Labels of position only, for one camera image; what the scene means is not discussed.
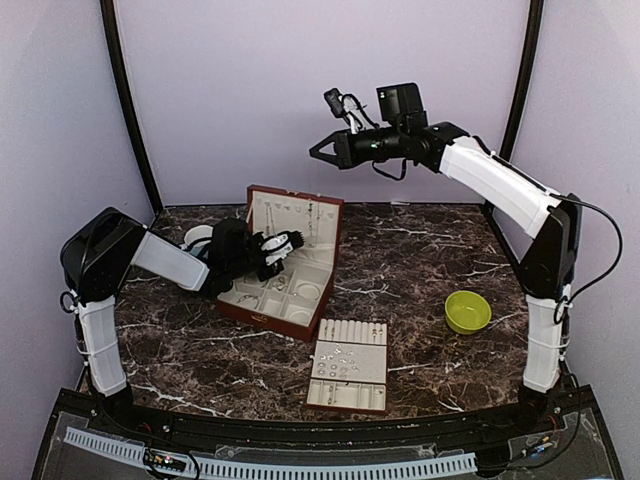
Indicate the black front rail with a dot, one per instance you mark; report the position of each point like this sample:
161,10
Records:
488,429

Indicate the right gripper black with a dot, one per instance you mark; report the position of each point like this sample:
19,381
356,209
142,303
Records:
345,156

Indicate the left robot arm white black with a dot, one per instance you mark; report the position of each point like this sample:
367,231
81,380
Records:
97,262

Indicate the brown leather jewelry box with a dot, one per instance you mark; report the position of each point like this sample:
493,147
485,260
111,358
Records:
271,304

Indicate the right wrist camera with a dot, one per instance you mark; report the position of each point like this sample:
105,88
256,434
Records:
347,108

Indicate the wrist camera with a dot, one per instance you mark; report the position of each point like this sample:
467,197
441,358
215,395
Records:
347,108
279,246

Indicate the green plastic bowl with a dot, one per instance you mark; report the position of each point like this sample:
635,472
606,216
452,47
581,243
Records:
467,312

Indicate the right black frame post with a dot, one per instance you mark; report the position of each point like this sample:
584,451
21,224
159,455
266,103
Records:
523,80

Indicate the left black frame post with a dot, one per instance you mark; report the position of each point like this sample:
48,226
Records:
117,61

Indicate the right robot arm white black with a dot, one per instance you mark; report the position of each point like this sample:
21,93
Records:
551,220

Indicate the blue ceramic mug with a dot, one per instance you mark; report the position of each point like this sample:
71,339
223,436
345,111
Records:
195,237

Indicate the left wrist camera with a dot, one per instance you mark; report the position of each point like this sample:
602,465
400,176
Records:
279,246

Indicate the black frame post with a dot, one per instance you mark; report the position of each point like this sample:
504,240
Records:
523,80
117,61

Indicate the silver bangle in box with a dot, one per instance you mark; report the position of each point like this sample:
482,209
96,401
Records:
308,291

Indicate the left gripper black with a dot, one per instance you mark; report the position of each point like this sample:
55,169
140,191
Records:
279,268

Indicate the beige jewelry tray insert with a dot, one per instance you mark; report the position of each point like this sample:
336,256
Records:
350,367

